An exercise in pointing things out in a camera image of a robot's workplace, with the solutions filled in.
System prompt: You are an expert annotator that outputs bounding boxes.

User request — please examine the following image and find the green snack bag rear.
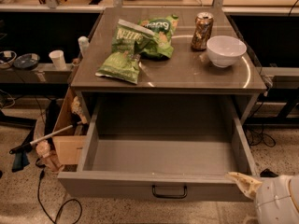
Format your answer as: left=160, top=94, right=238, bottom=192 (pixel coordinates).
left=138, top=14, right=178, bottom=60

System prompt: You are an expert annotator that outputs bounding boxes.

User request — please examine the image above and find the cardboard box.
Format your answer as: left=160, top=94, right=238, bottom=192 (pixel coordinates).
left=52, top=88, right=89, bottom=165

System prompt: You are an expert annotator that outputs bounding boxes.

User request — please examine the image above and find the grey top drawer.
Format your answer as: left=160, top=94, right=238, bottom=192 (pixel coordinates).
left=59, top=94, right=256, bottom=202

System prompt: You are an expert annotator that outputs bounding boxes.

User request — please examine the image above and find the small bowl at left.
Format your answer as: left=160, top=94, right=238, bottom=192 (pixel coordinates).
left=0, top=50, right=17, bottom=69

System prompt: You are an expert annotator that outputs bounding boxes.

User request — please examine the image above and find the white paper cup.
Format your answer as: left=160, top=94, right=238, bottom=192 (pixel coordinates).
left=49, top=50, right=66, bottom=70

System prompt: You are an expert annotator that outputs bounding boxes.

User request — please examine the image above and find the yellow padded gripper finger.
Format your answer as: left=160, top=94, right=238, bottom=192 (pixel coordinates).
left=225, top=172, right=262, bottom=200

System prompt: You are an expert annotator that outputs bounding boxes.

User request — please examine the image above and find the low grey side shelf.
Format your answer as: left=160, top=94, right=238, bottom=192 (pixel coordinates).
left=0, top=63, right=74, bottom=84

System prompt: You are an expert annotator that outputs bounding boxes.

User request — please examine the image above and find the black floor cable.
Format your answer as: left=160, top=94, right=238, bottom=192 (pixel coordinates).
left=35, top=158, right=84, bottom=224

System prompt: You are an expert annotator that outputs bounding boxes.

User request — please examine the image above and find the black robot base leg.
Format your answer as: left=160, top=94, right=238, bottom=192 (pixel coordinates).
left=260, top=169, right=278, bottom=177

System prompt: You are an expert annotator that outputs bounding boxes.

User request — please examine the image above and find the plush toy on floor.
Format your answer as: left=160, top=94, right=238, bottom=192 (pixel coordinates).
left=36, top=140, right=64, bottom=174

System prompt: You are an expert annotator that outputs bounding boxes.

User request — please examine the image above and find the white plastic bottle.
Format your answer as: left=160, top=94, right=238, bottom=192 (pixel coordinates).
left=78, top=36, right=90, bottom=56

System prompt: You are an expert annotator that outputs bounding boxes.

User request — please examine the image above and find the black top drawer handle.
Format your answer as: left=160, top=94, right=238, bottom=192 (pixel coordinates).
left=151, top=185, right=188, bottom=200

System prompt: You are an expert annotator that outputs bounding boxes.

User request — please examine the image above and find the tangled black cables right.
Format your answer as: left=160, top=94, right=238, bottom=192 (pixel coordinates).
left=243, top=124, right=278, bottom=148

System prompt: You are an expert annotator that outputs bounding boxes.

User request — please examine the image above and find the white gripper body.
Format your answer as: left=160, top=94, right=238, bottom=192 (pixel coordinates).
left=254, top=175, right=299, bottom=224

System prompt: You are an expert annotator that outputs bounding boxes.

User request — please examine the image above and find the dark blue plate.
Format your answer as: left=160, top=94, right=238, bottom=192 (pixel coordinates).
left=13, top=53, right=40, bottom=70

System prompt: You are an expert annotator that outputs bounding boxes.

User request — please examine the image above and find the blue cloth on floor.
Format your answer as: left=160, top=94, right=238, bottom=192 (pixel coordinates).
left=12, top=151, right=30, bottom=173

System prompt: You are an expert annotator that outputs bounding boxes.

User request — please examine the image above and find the green Kettle chips bag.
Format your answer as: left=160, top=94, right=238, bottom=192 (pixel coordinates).
left=95, top=20, right=154, bottom=84

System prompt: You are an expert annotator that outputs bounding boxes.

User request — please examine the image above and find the white stick with black grip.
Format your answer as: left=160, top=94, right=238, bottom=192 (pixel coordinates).
left=9, top=121, right=82, bottom=154

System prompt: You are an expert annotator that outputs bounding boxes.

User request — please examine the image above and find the white bowl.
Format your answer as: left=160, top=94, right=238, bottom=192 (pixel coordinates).
left=206, top=35, right=247, bottom=68

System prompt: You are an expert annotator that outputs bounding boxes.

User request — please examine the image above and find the brown crushed soda can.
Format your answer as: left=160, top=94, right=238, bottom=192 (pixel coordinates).
left=192, top=12, right=214, bottom=50

